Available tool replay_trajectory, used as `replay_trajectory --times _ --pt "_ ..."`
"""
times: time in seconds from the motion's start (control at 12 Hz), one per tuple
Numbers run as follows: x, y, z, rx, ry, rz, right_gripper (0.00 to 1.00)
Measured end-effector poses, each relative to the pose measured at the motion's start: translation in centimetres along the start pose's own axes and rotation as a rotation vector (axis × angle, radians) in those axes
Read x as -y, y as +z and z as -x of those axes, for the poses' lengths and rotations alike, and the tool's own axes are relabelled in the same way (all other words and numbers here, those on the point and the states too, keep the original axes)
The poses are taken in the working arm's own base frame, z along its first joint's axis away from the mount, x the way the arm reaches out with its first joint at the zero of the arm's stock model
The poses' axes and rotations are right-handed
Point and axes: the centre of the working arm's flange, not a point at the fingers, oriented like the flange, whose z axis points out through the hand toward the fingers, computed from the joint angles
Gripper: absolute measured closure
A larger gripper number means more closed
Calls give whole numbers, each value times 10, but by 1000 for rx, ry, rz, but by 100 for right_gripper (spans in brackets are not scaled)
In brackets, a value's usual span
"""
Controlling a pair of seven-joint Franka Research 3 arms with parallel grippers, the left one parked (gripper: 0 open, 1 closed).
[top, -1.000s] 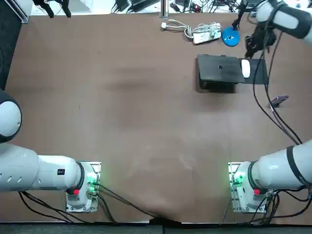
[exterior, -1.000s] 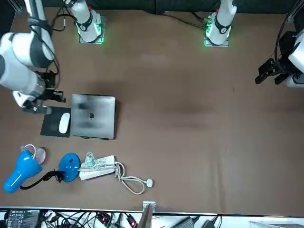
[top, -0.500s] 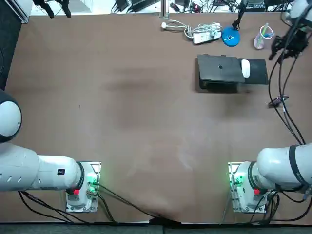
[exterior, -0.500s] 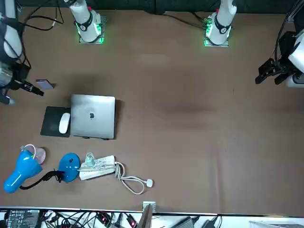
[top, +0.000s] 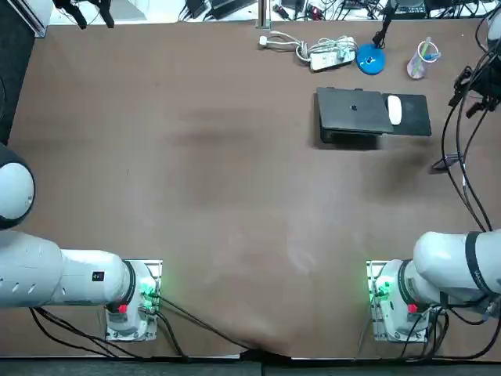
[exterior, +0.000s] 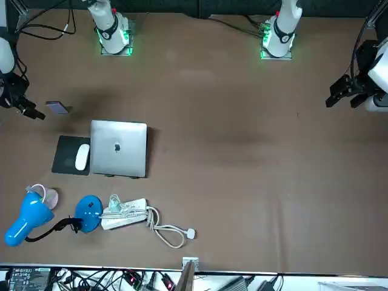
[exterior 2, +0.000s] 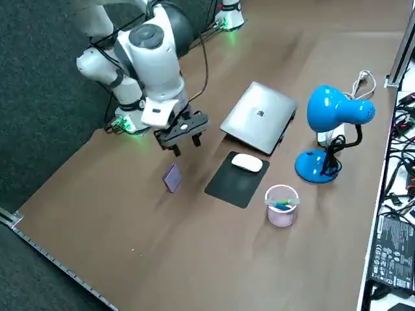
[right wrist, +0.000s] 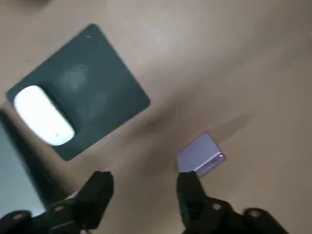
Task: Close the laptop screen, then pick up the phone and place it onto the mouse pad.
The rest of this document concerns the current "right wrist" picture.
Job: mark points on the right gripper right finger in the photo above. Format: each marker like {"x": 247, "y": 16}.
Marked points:
{"x": 195, "y": 209}

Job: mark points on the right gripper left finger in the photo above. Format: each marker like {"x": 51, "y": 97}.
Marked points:
{"x": 92, "y": 195}

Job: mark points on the silver grey laptop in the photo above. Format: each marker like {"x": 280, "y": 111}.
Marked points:
{"x": 14, "y": 170}

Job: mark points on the white computer mouse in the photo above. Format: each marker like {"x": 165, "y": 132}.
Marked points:
{"x": 42, "y": 114}

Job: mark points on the black mouse pad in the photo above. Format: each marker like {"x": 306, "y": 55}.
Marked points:
{"x": 97, "y": 80}

